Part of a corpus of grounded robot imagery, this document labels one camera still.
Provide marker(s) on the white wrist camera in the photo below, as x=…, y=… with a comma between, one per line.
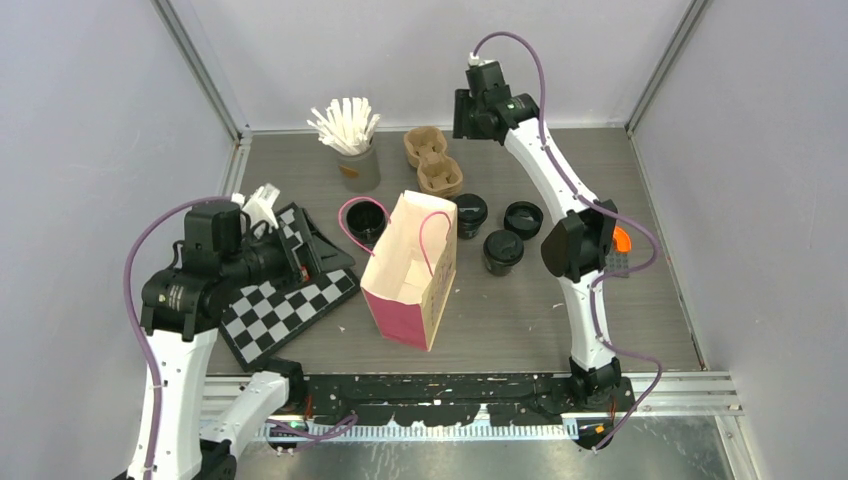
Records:
x=474, y=61
x=259, y=206

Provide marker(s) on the grey straw holder cup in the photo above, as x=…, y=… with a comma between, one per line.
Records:
x=361, y=172

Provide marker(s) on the paper bag with pink handles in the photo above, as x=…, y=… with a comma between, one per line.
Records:
x=410, y=271

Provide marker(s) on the orange small object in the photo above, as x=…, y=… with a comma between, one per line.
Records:
x=622, y=241

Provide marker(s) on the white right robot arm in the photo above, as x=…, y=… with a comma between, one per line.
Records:
x=576, y=248

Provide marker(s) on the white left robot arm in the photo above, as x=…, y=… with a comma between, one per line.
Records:
x=176, y=319

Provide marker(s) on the black white chessboard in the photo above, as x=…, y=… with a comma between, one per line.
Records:
x=262, y=319

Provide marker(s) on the black coffee lid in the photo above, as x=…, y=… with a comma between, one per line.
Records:
x=471, y=209
x=504, y=246

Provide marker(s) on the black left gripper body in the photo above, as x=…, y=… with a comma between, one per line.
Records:
x=257, y=259

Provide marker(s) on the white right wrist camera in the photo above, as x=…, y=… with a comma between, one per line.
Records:
x=474, y=61

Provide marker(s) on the white paper straws bundle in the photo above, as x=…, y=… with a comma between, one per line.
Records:
x=346, y=125

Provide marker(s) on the brown cardboard cup carrier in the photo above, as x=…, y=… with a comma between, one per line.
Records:
x=437, y=173

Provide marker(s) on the single black coffee cup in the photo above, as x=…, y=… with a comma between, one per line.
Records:
x=467, y=231

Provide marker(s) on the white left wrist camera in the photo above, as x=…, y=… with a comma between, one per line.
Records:
x=259, y=206

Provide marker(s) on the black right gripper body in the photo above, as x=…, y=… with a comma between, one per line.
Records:
x=465, y=122

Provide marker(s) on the grey lego baseplate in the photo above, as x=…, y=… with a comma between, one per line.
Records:
x=617, y=264

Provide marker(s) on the stack of black cups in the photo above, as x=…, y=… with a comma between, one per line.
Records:
x=366, y=221

